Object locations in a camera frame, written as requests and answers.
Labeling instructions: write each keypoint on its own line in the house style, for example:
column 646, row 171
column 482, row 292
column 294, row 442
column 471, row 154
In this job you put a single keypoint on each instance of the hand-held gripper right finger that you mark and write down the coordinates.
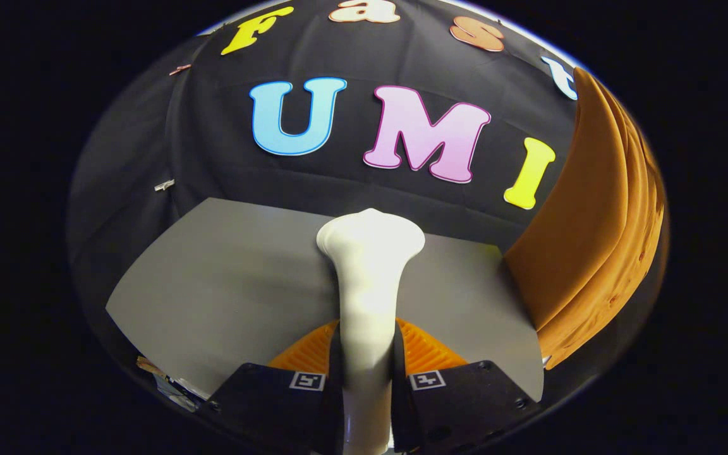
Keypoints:
column 452, row 404

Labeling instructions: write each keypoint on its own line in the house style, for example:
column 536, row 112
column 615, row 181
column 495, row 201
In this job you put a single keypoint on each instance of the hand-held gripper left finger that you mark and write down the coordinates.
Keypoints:
column 263, row 404

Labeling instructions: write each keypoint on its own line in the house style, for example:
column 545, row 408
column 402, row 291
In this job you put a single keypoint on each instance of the white garment steamer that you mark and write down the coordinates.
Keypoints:
column 367, row 284

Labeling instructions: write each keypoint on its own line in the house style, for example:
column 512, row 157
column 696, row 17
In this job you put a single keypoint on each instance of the orange button shirt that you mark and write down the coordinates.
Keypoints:
column 591, row 240

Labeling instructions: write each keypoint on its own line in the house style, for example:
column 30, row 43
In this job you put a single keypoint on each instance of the grey cabinet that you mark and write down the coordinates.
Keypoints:
column 225, row 284

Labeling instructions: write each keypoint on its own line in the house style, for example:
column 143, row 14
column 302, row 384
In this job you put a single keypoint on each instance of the black backdrop cloth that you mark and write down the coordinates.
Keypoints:
column 212, row 170

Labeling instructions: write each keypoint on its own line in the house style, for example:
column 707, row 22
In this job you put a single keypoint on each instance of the small white clip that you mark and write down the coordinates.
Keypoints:
column 163, row 185

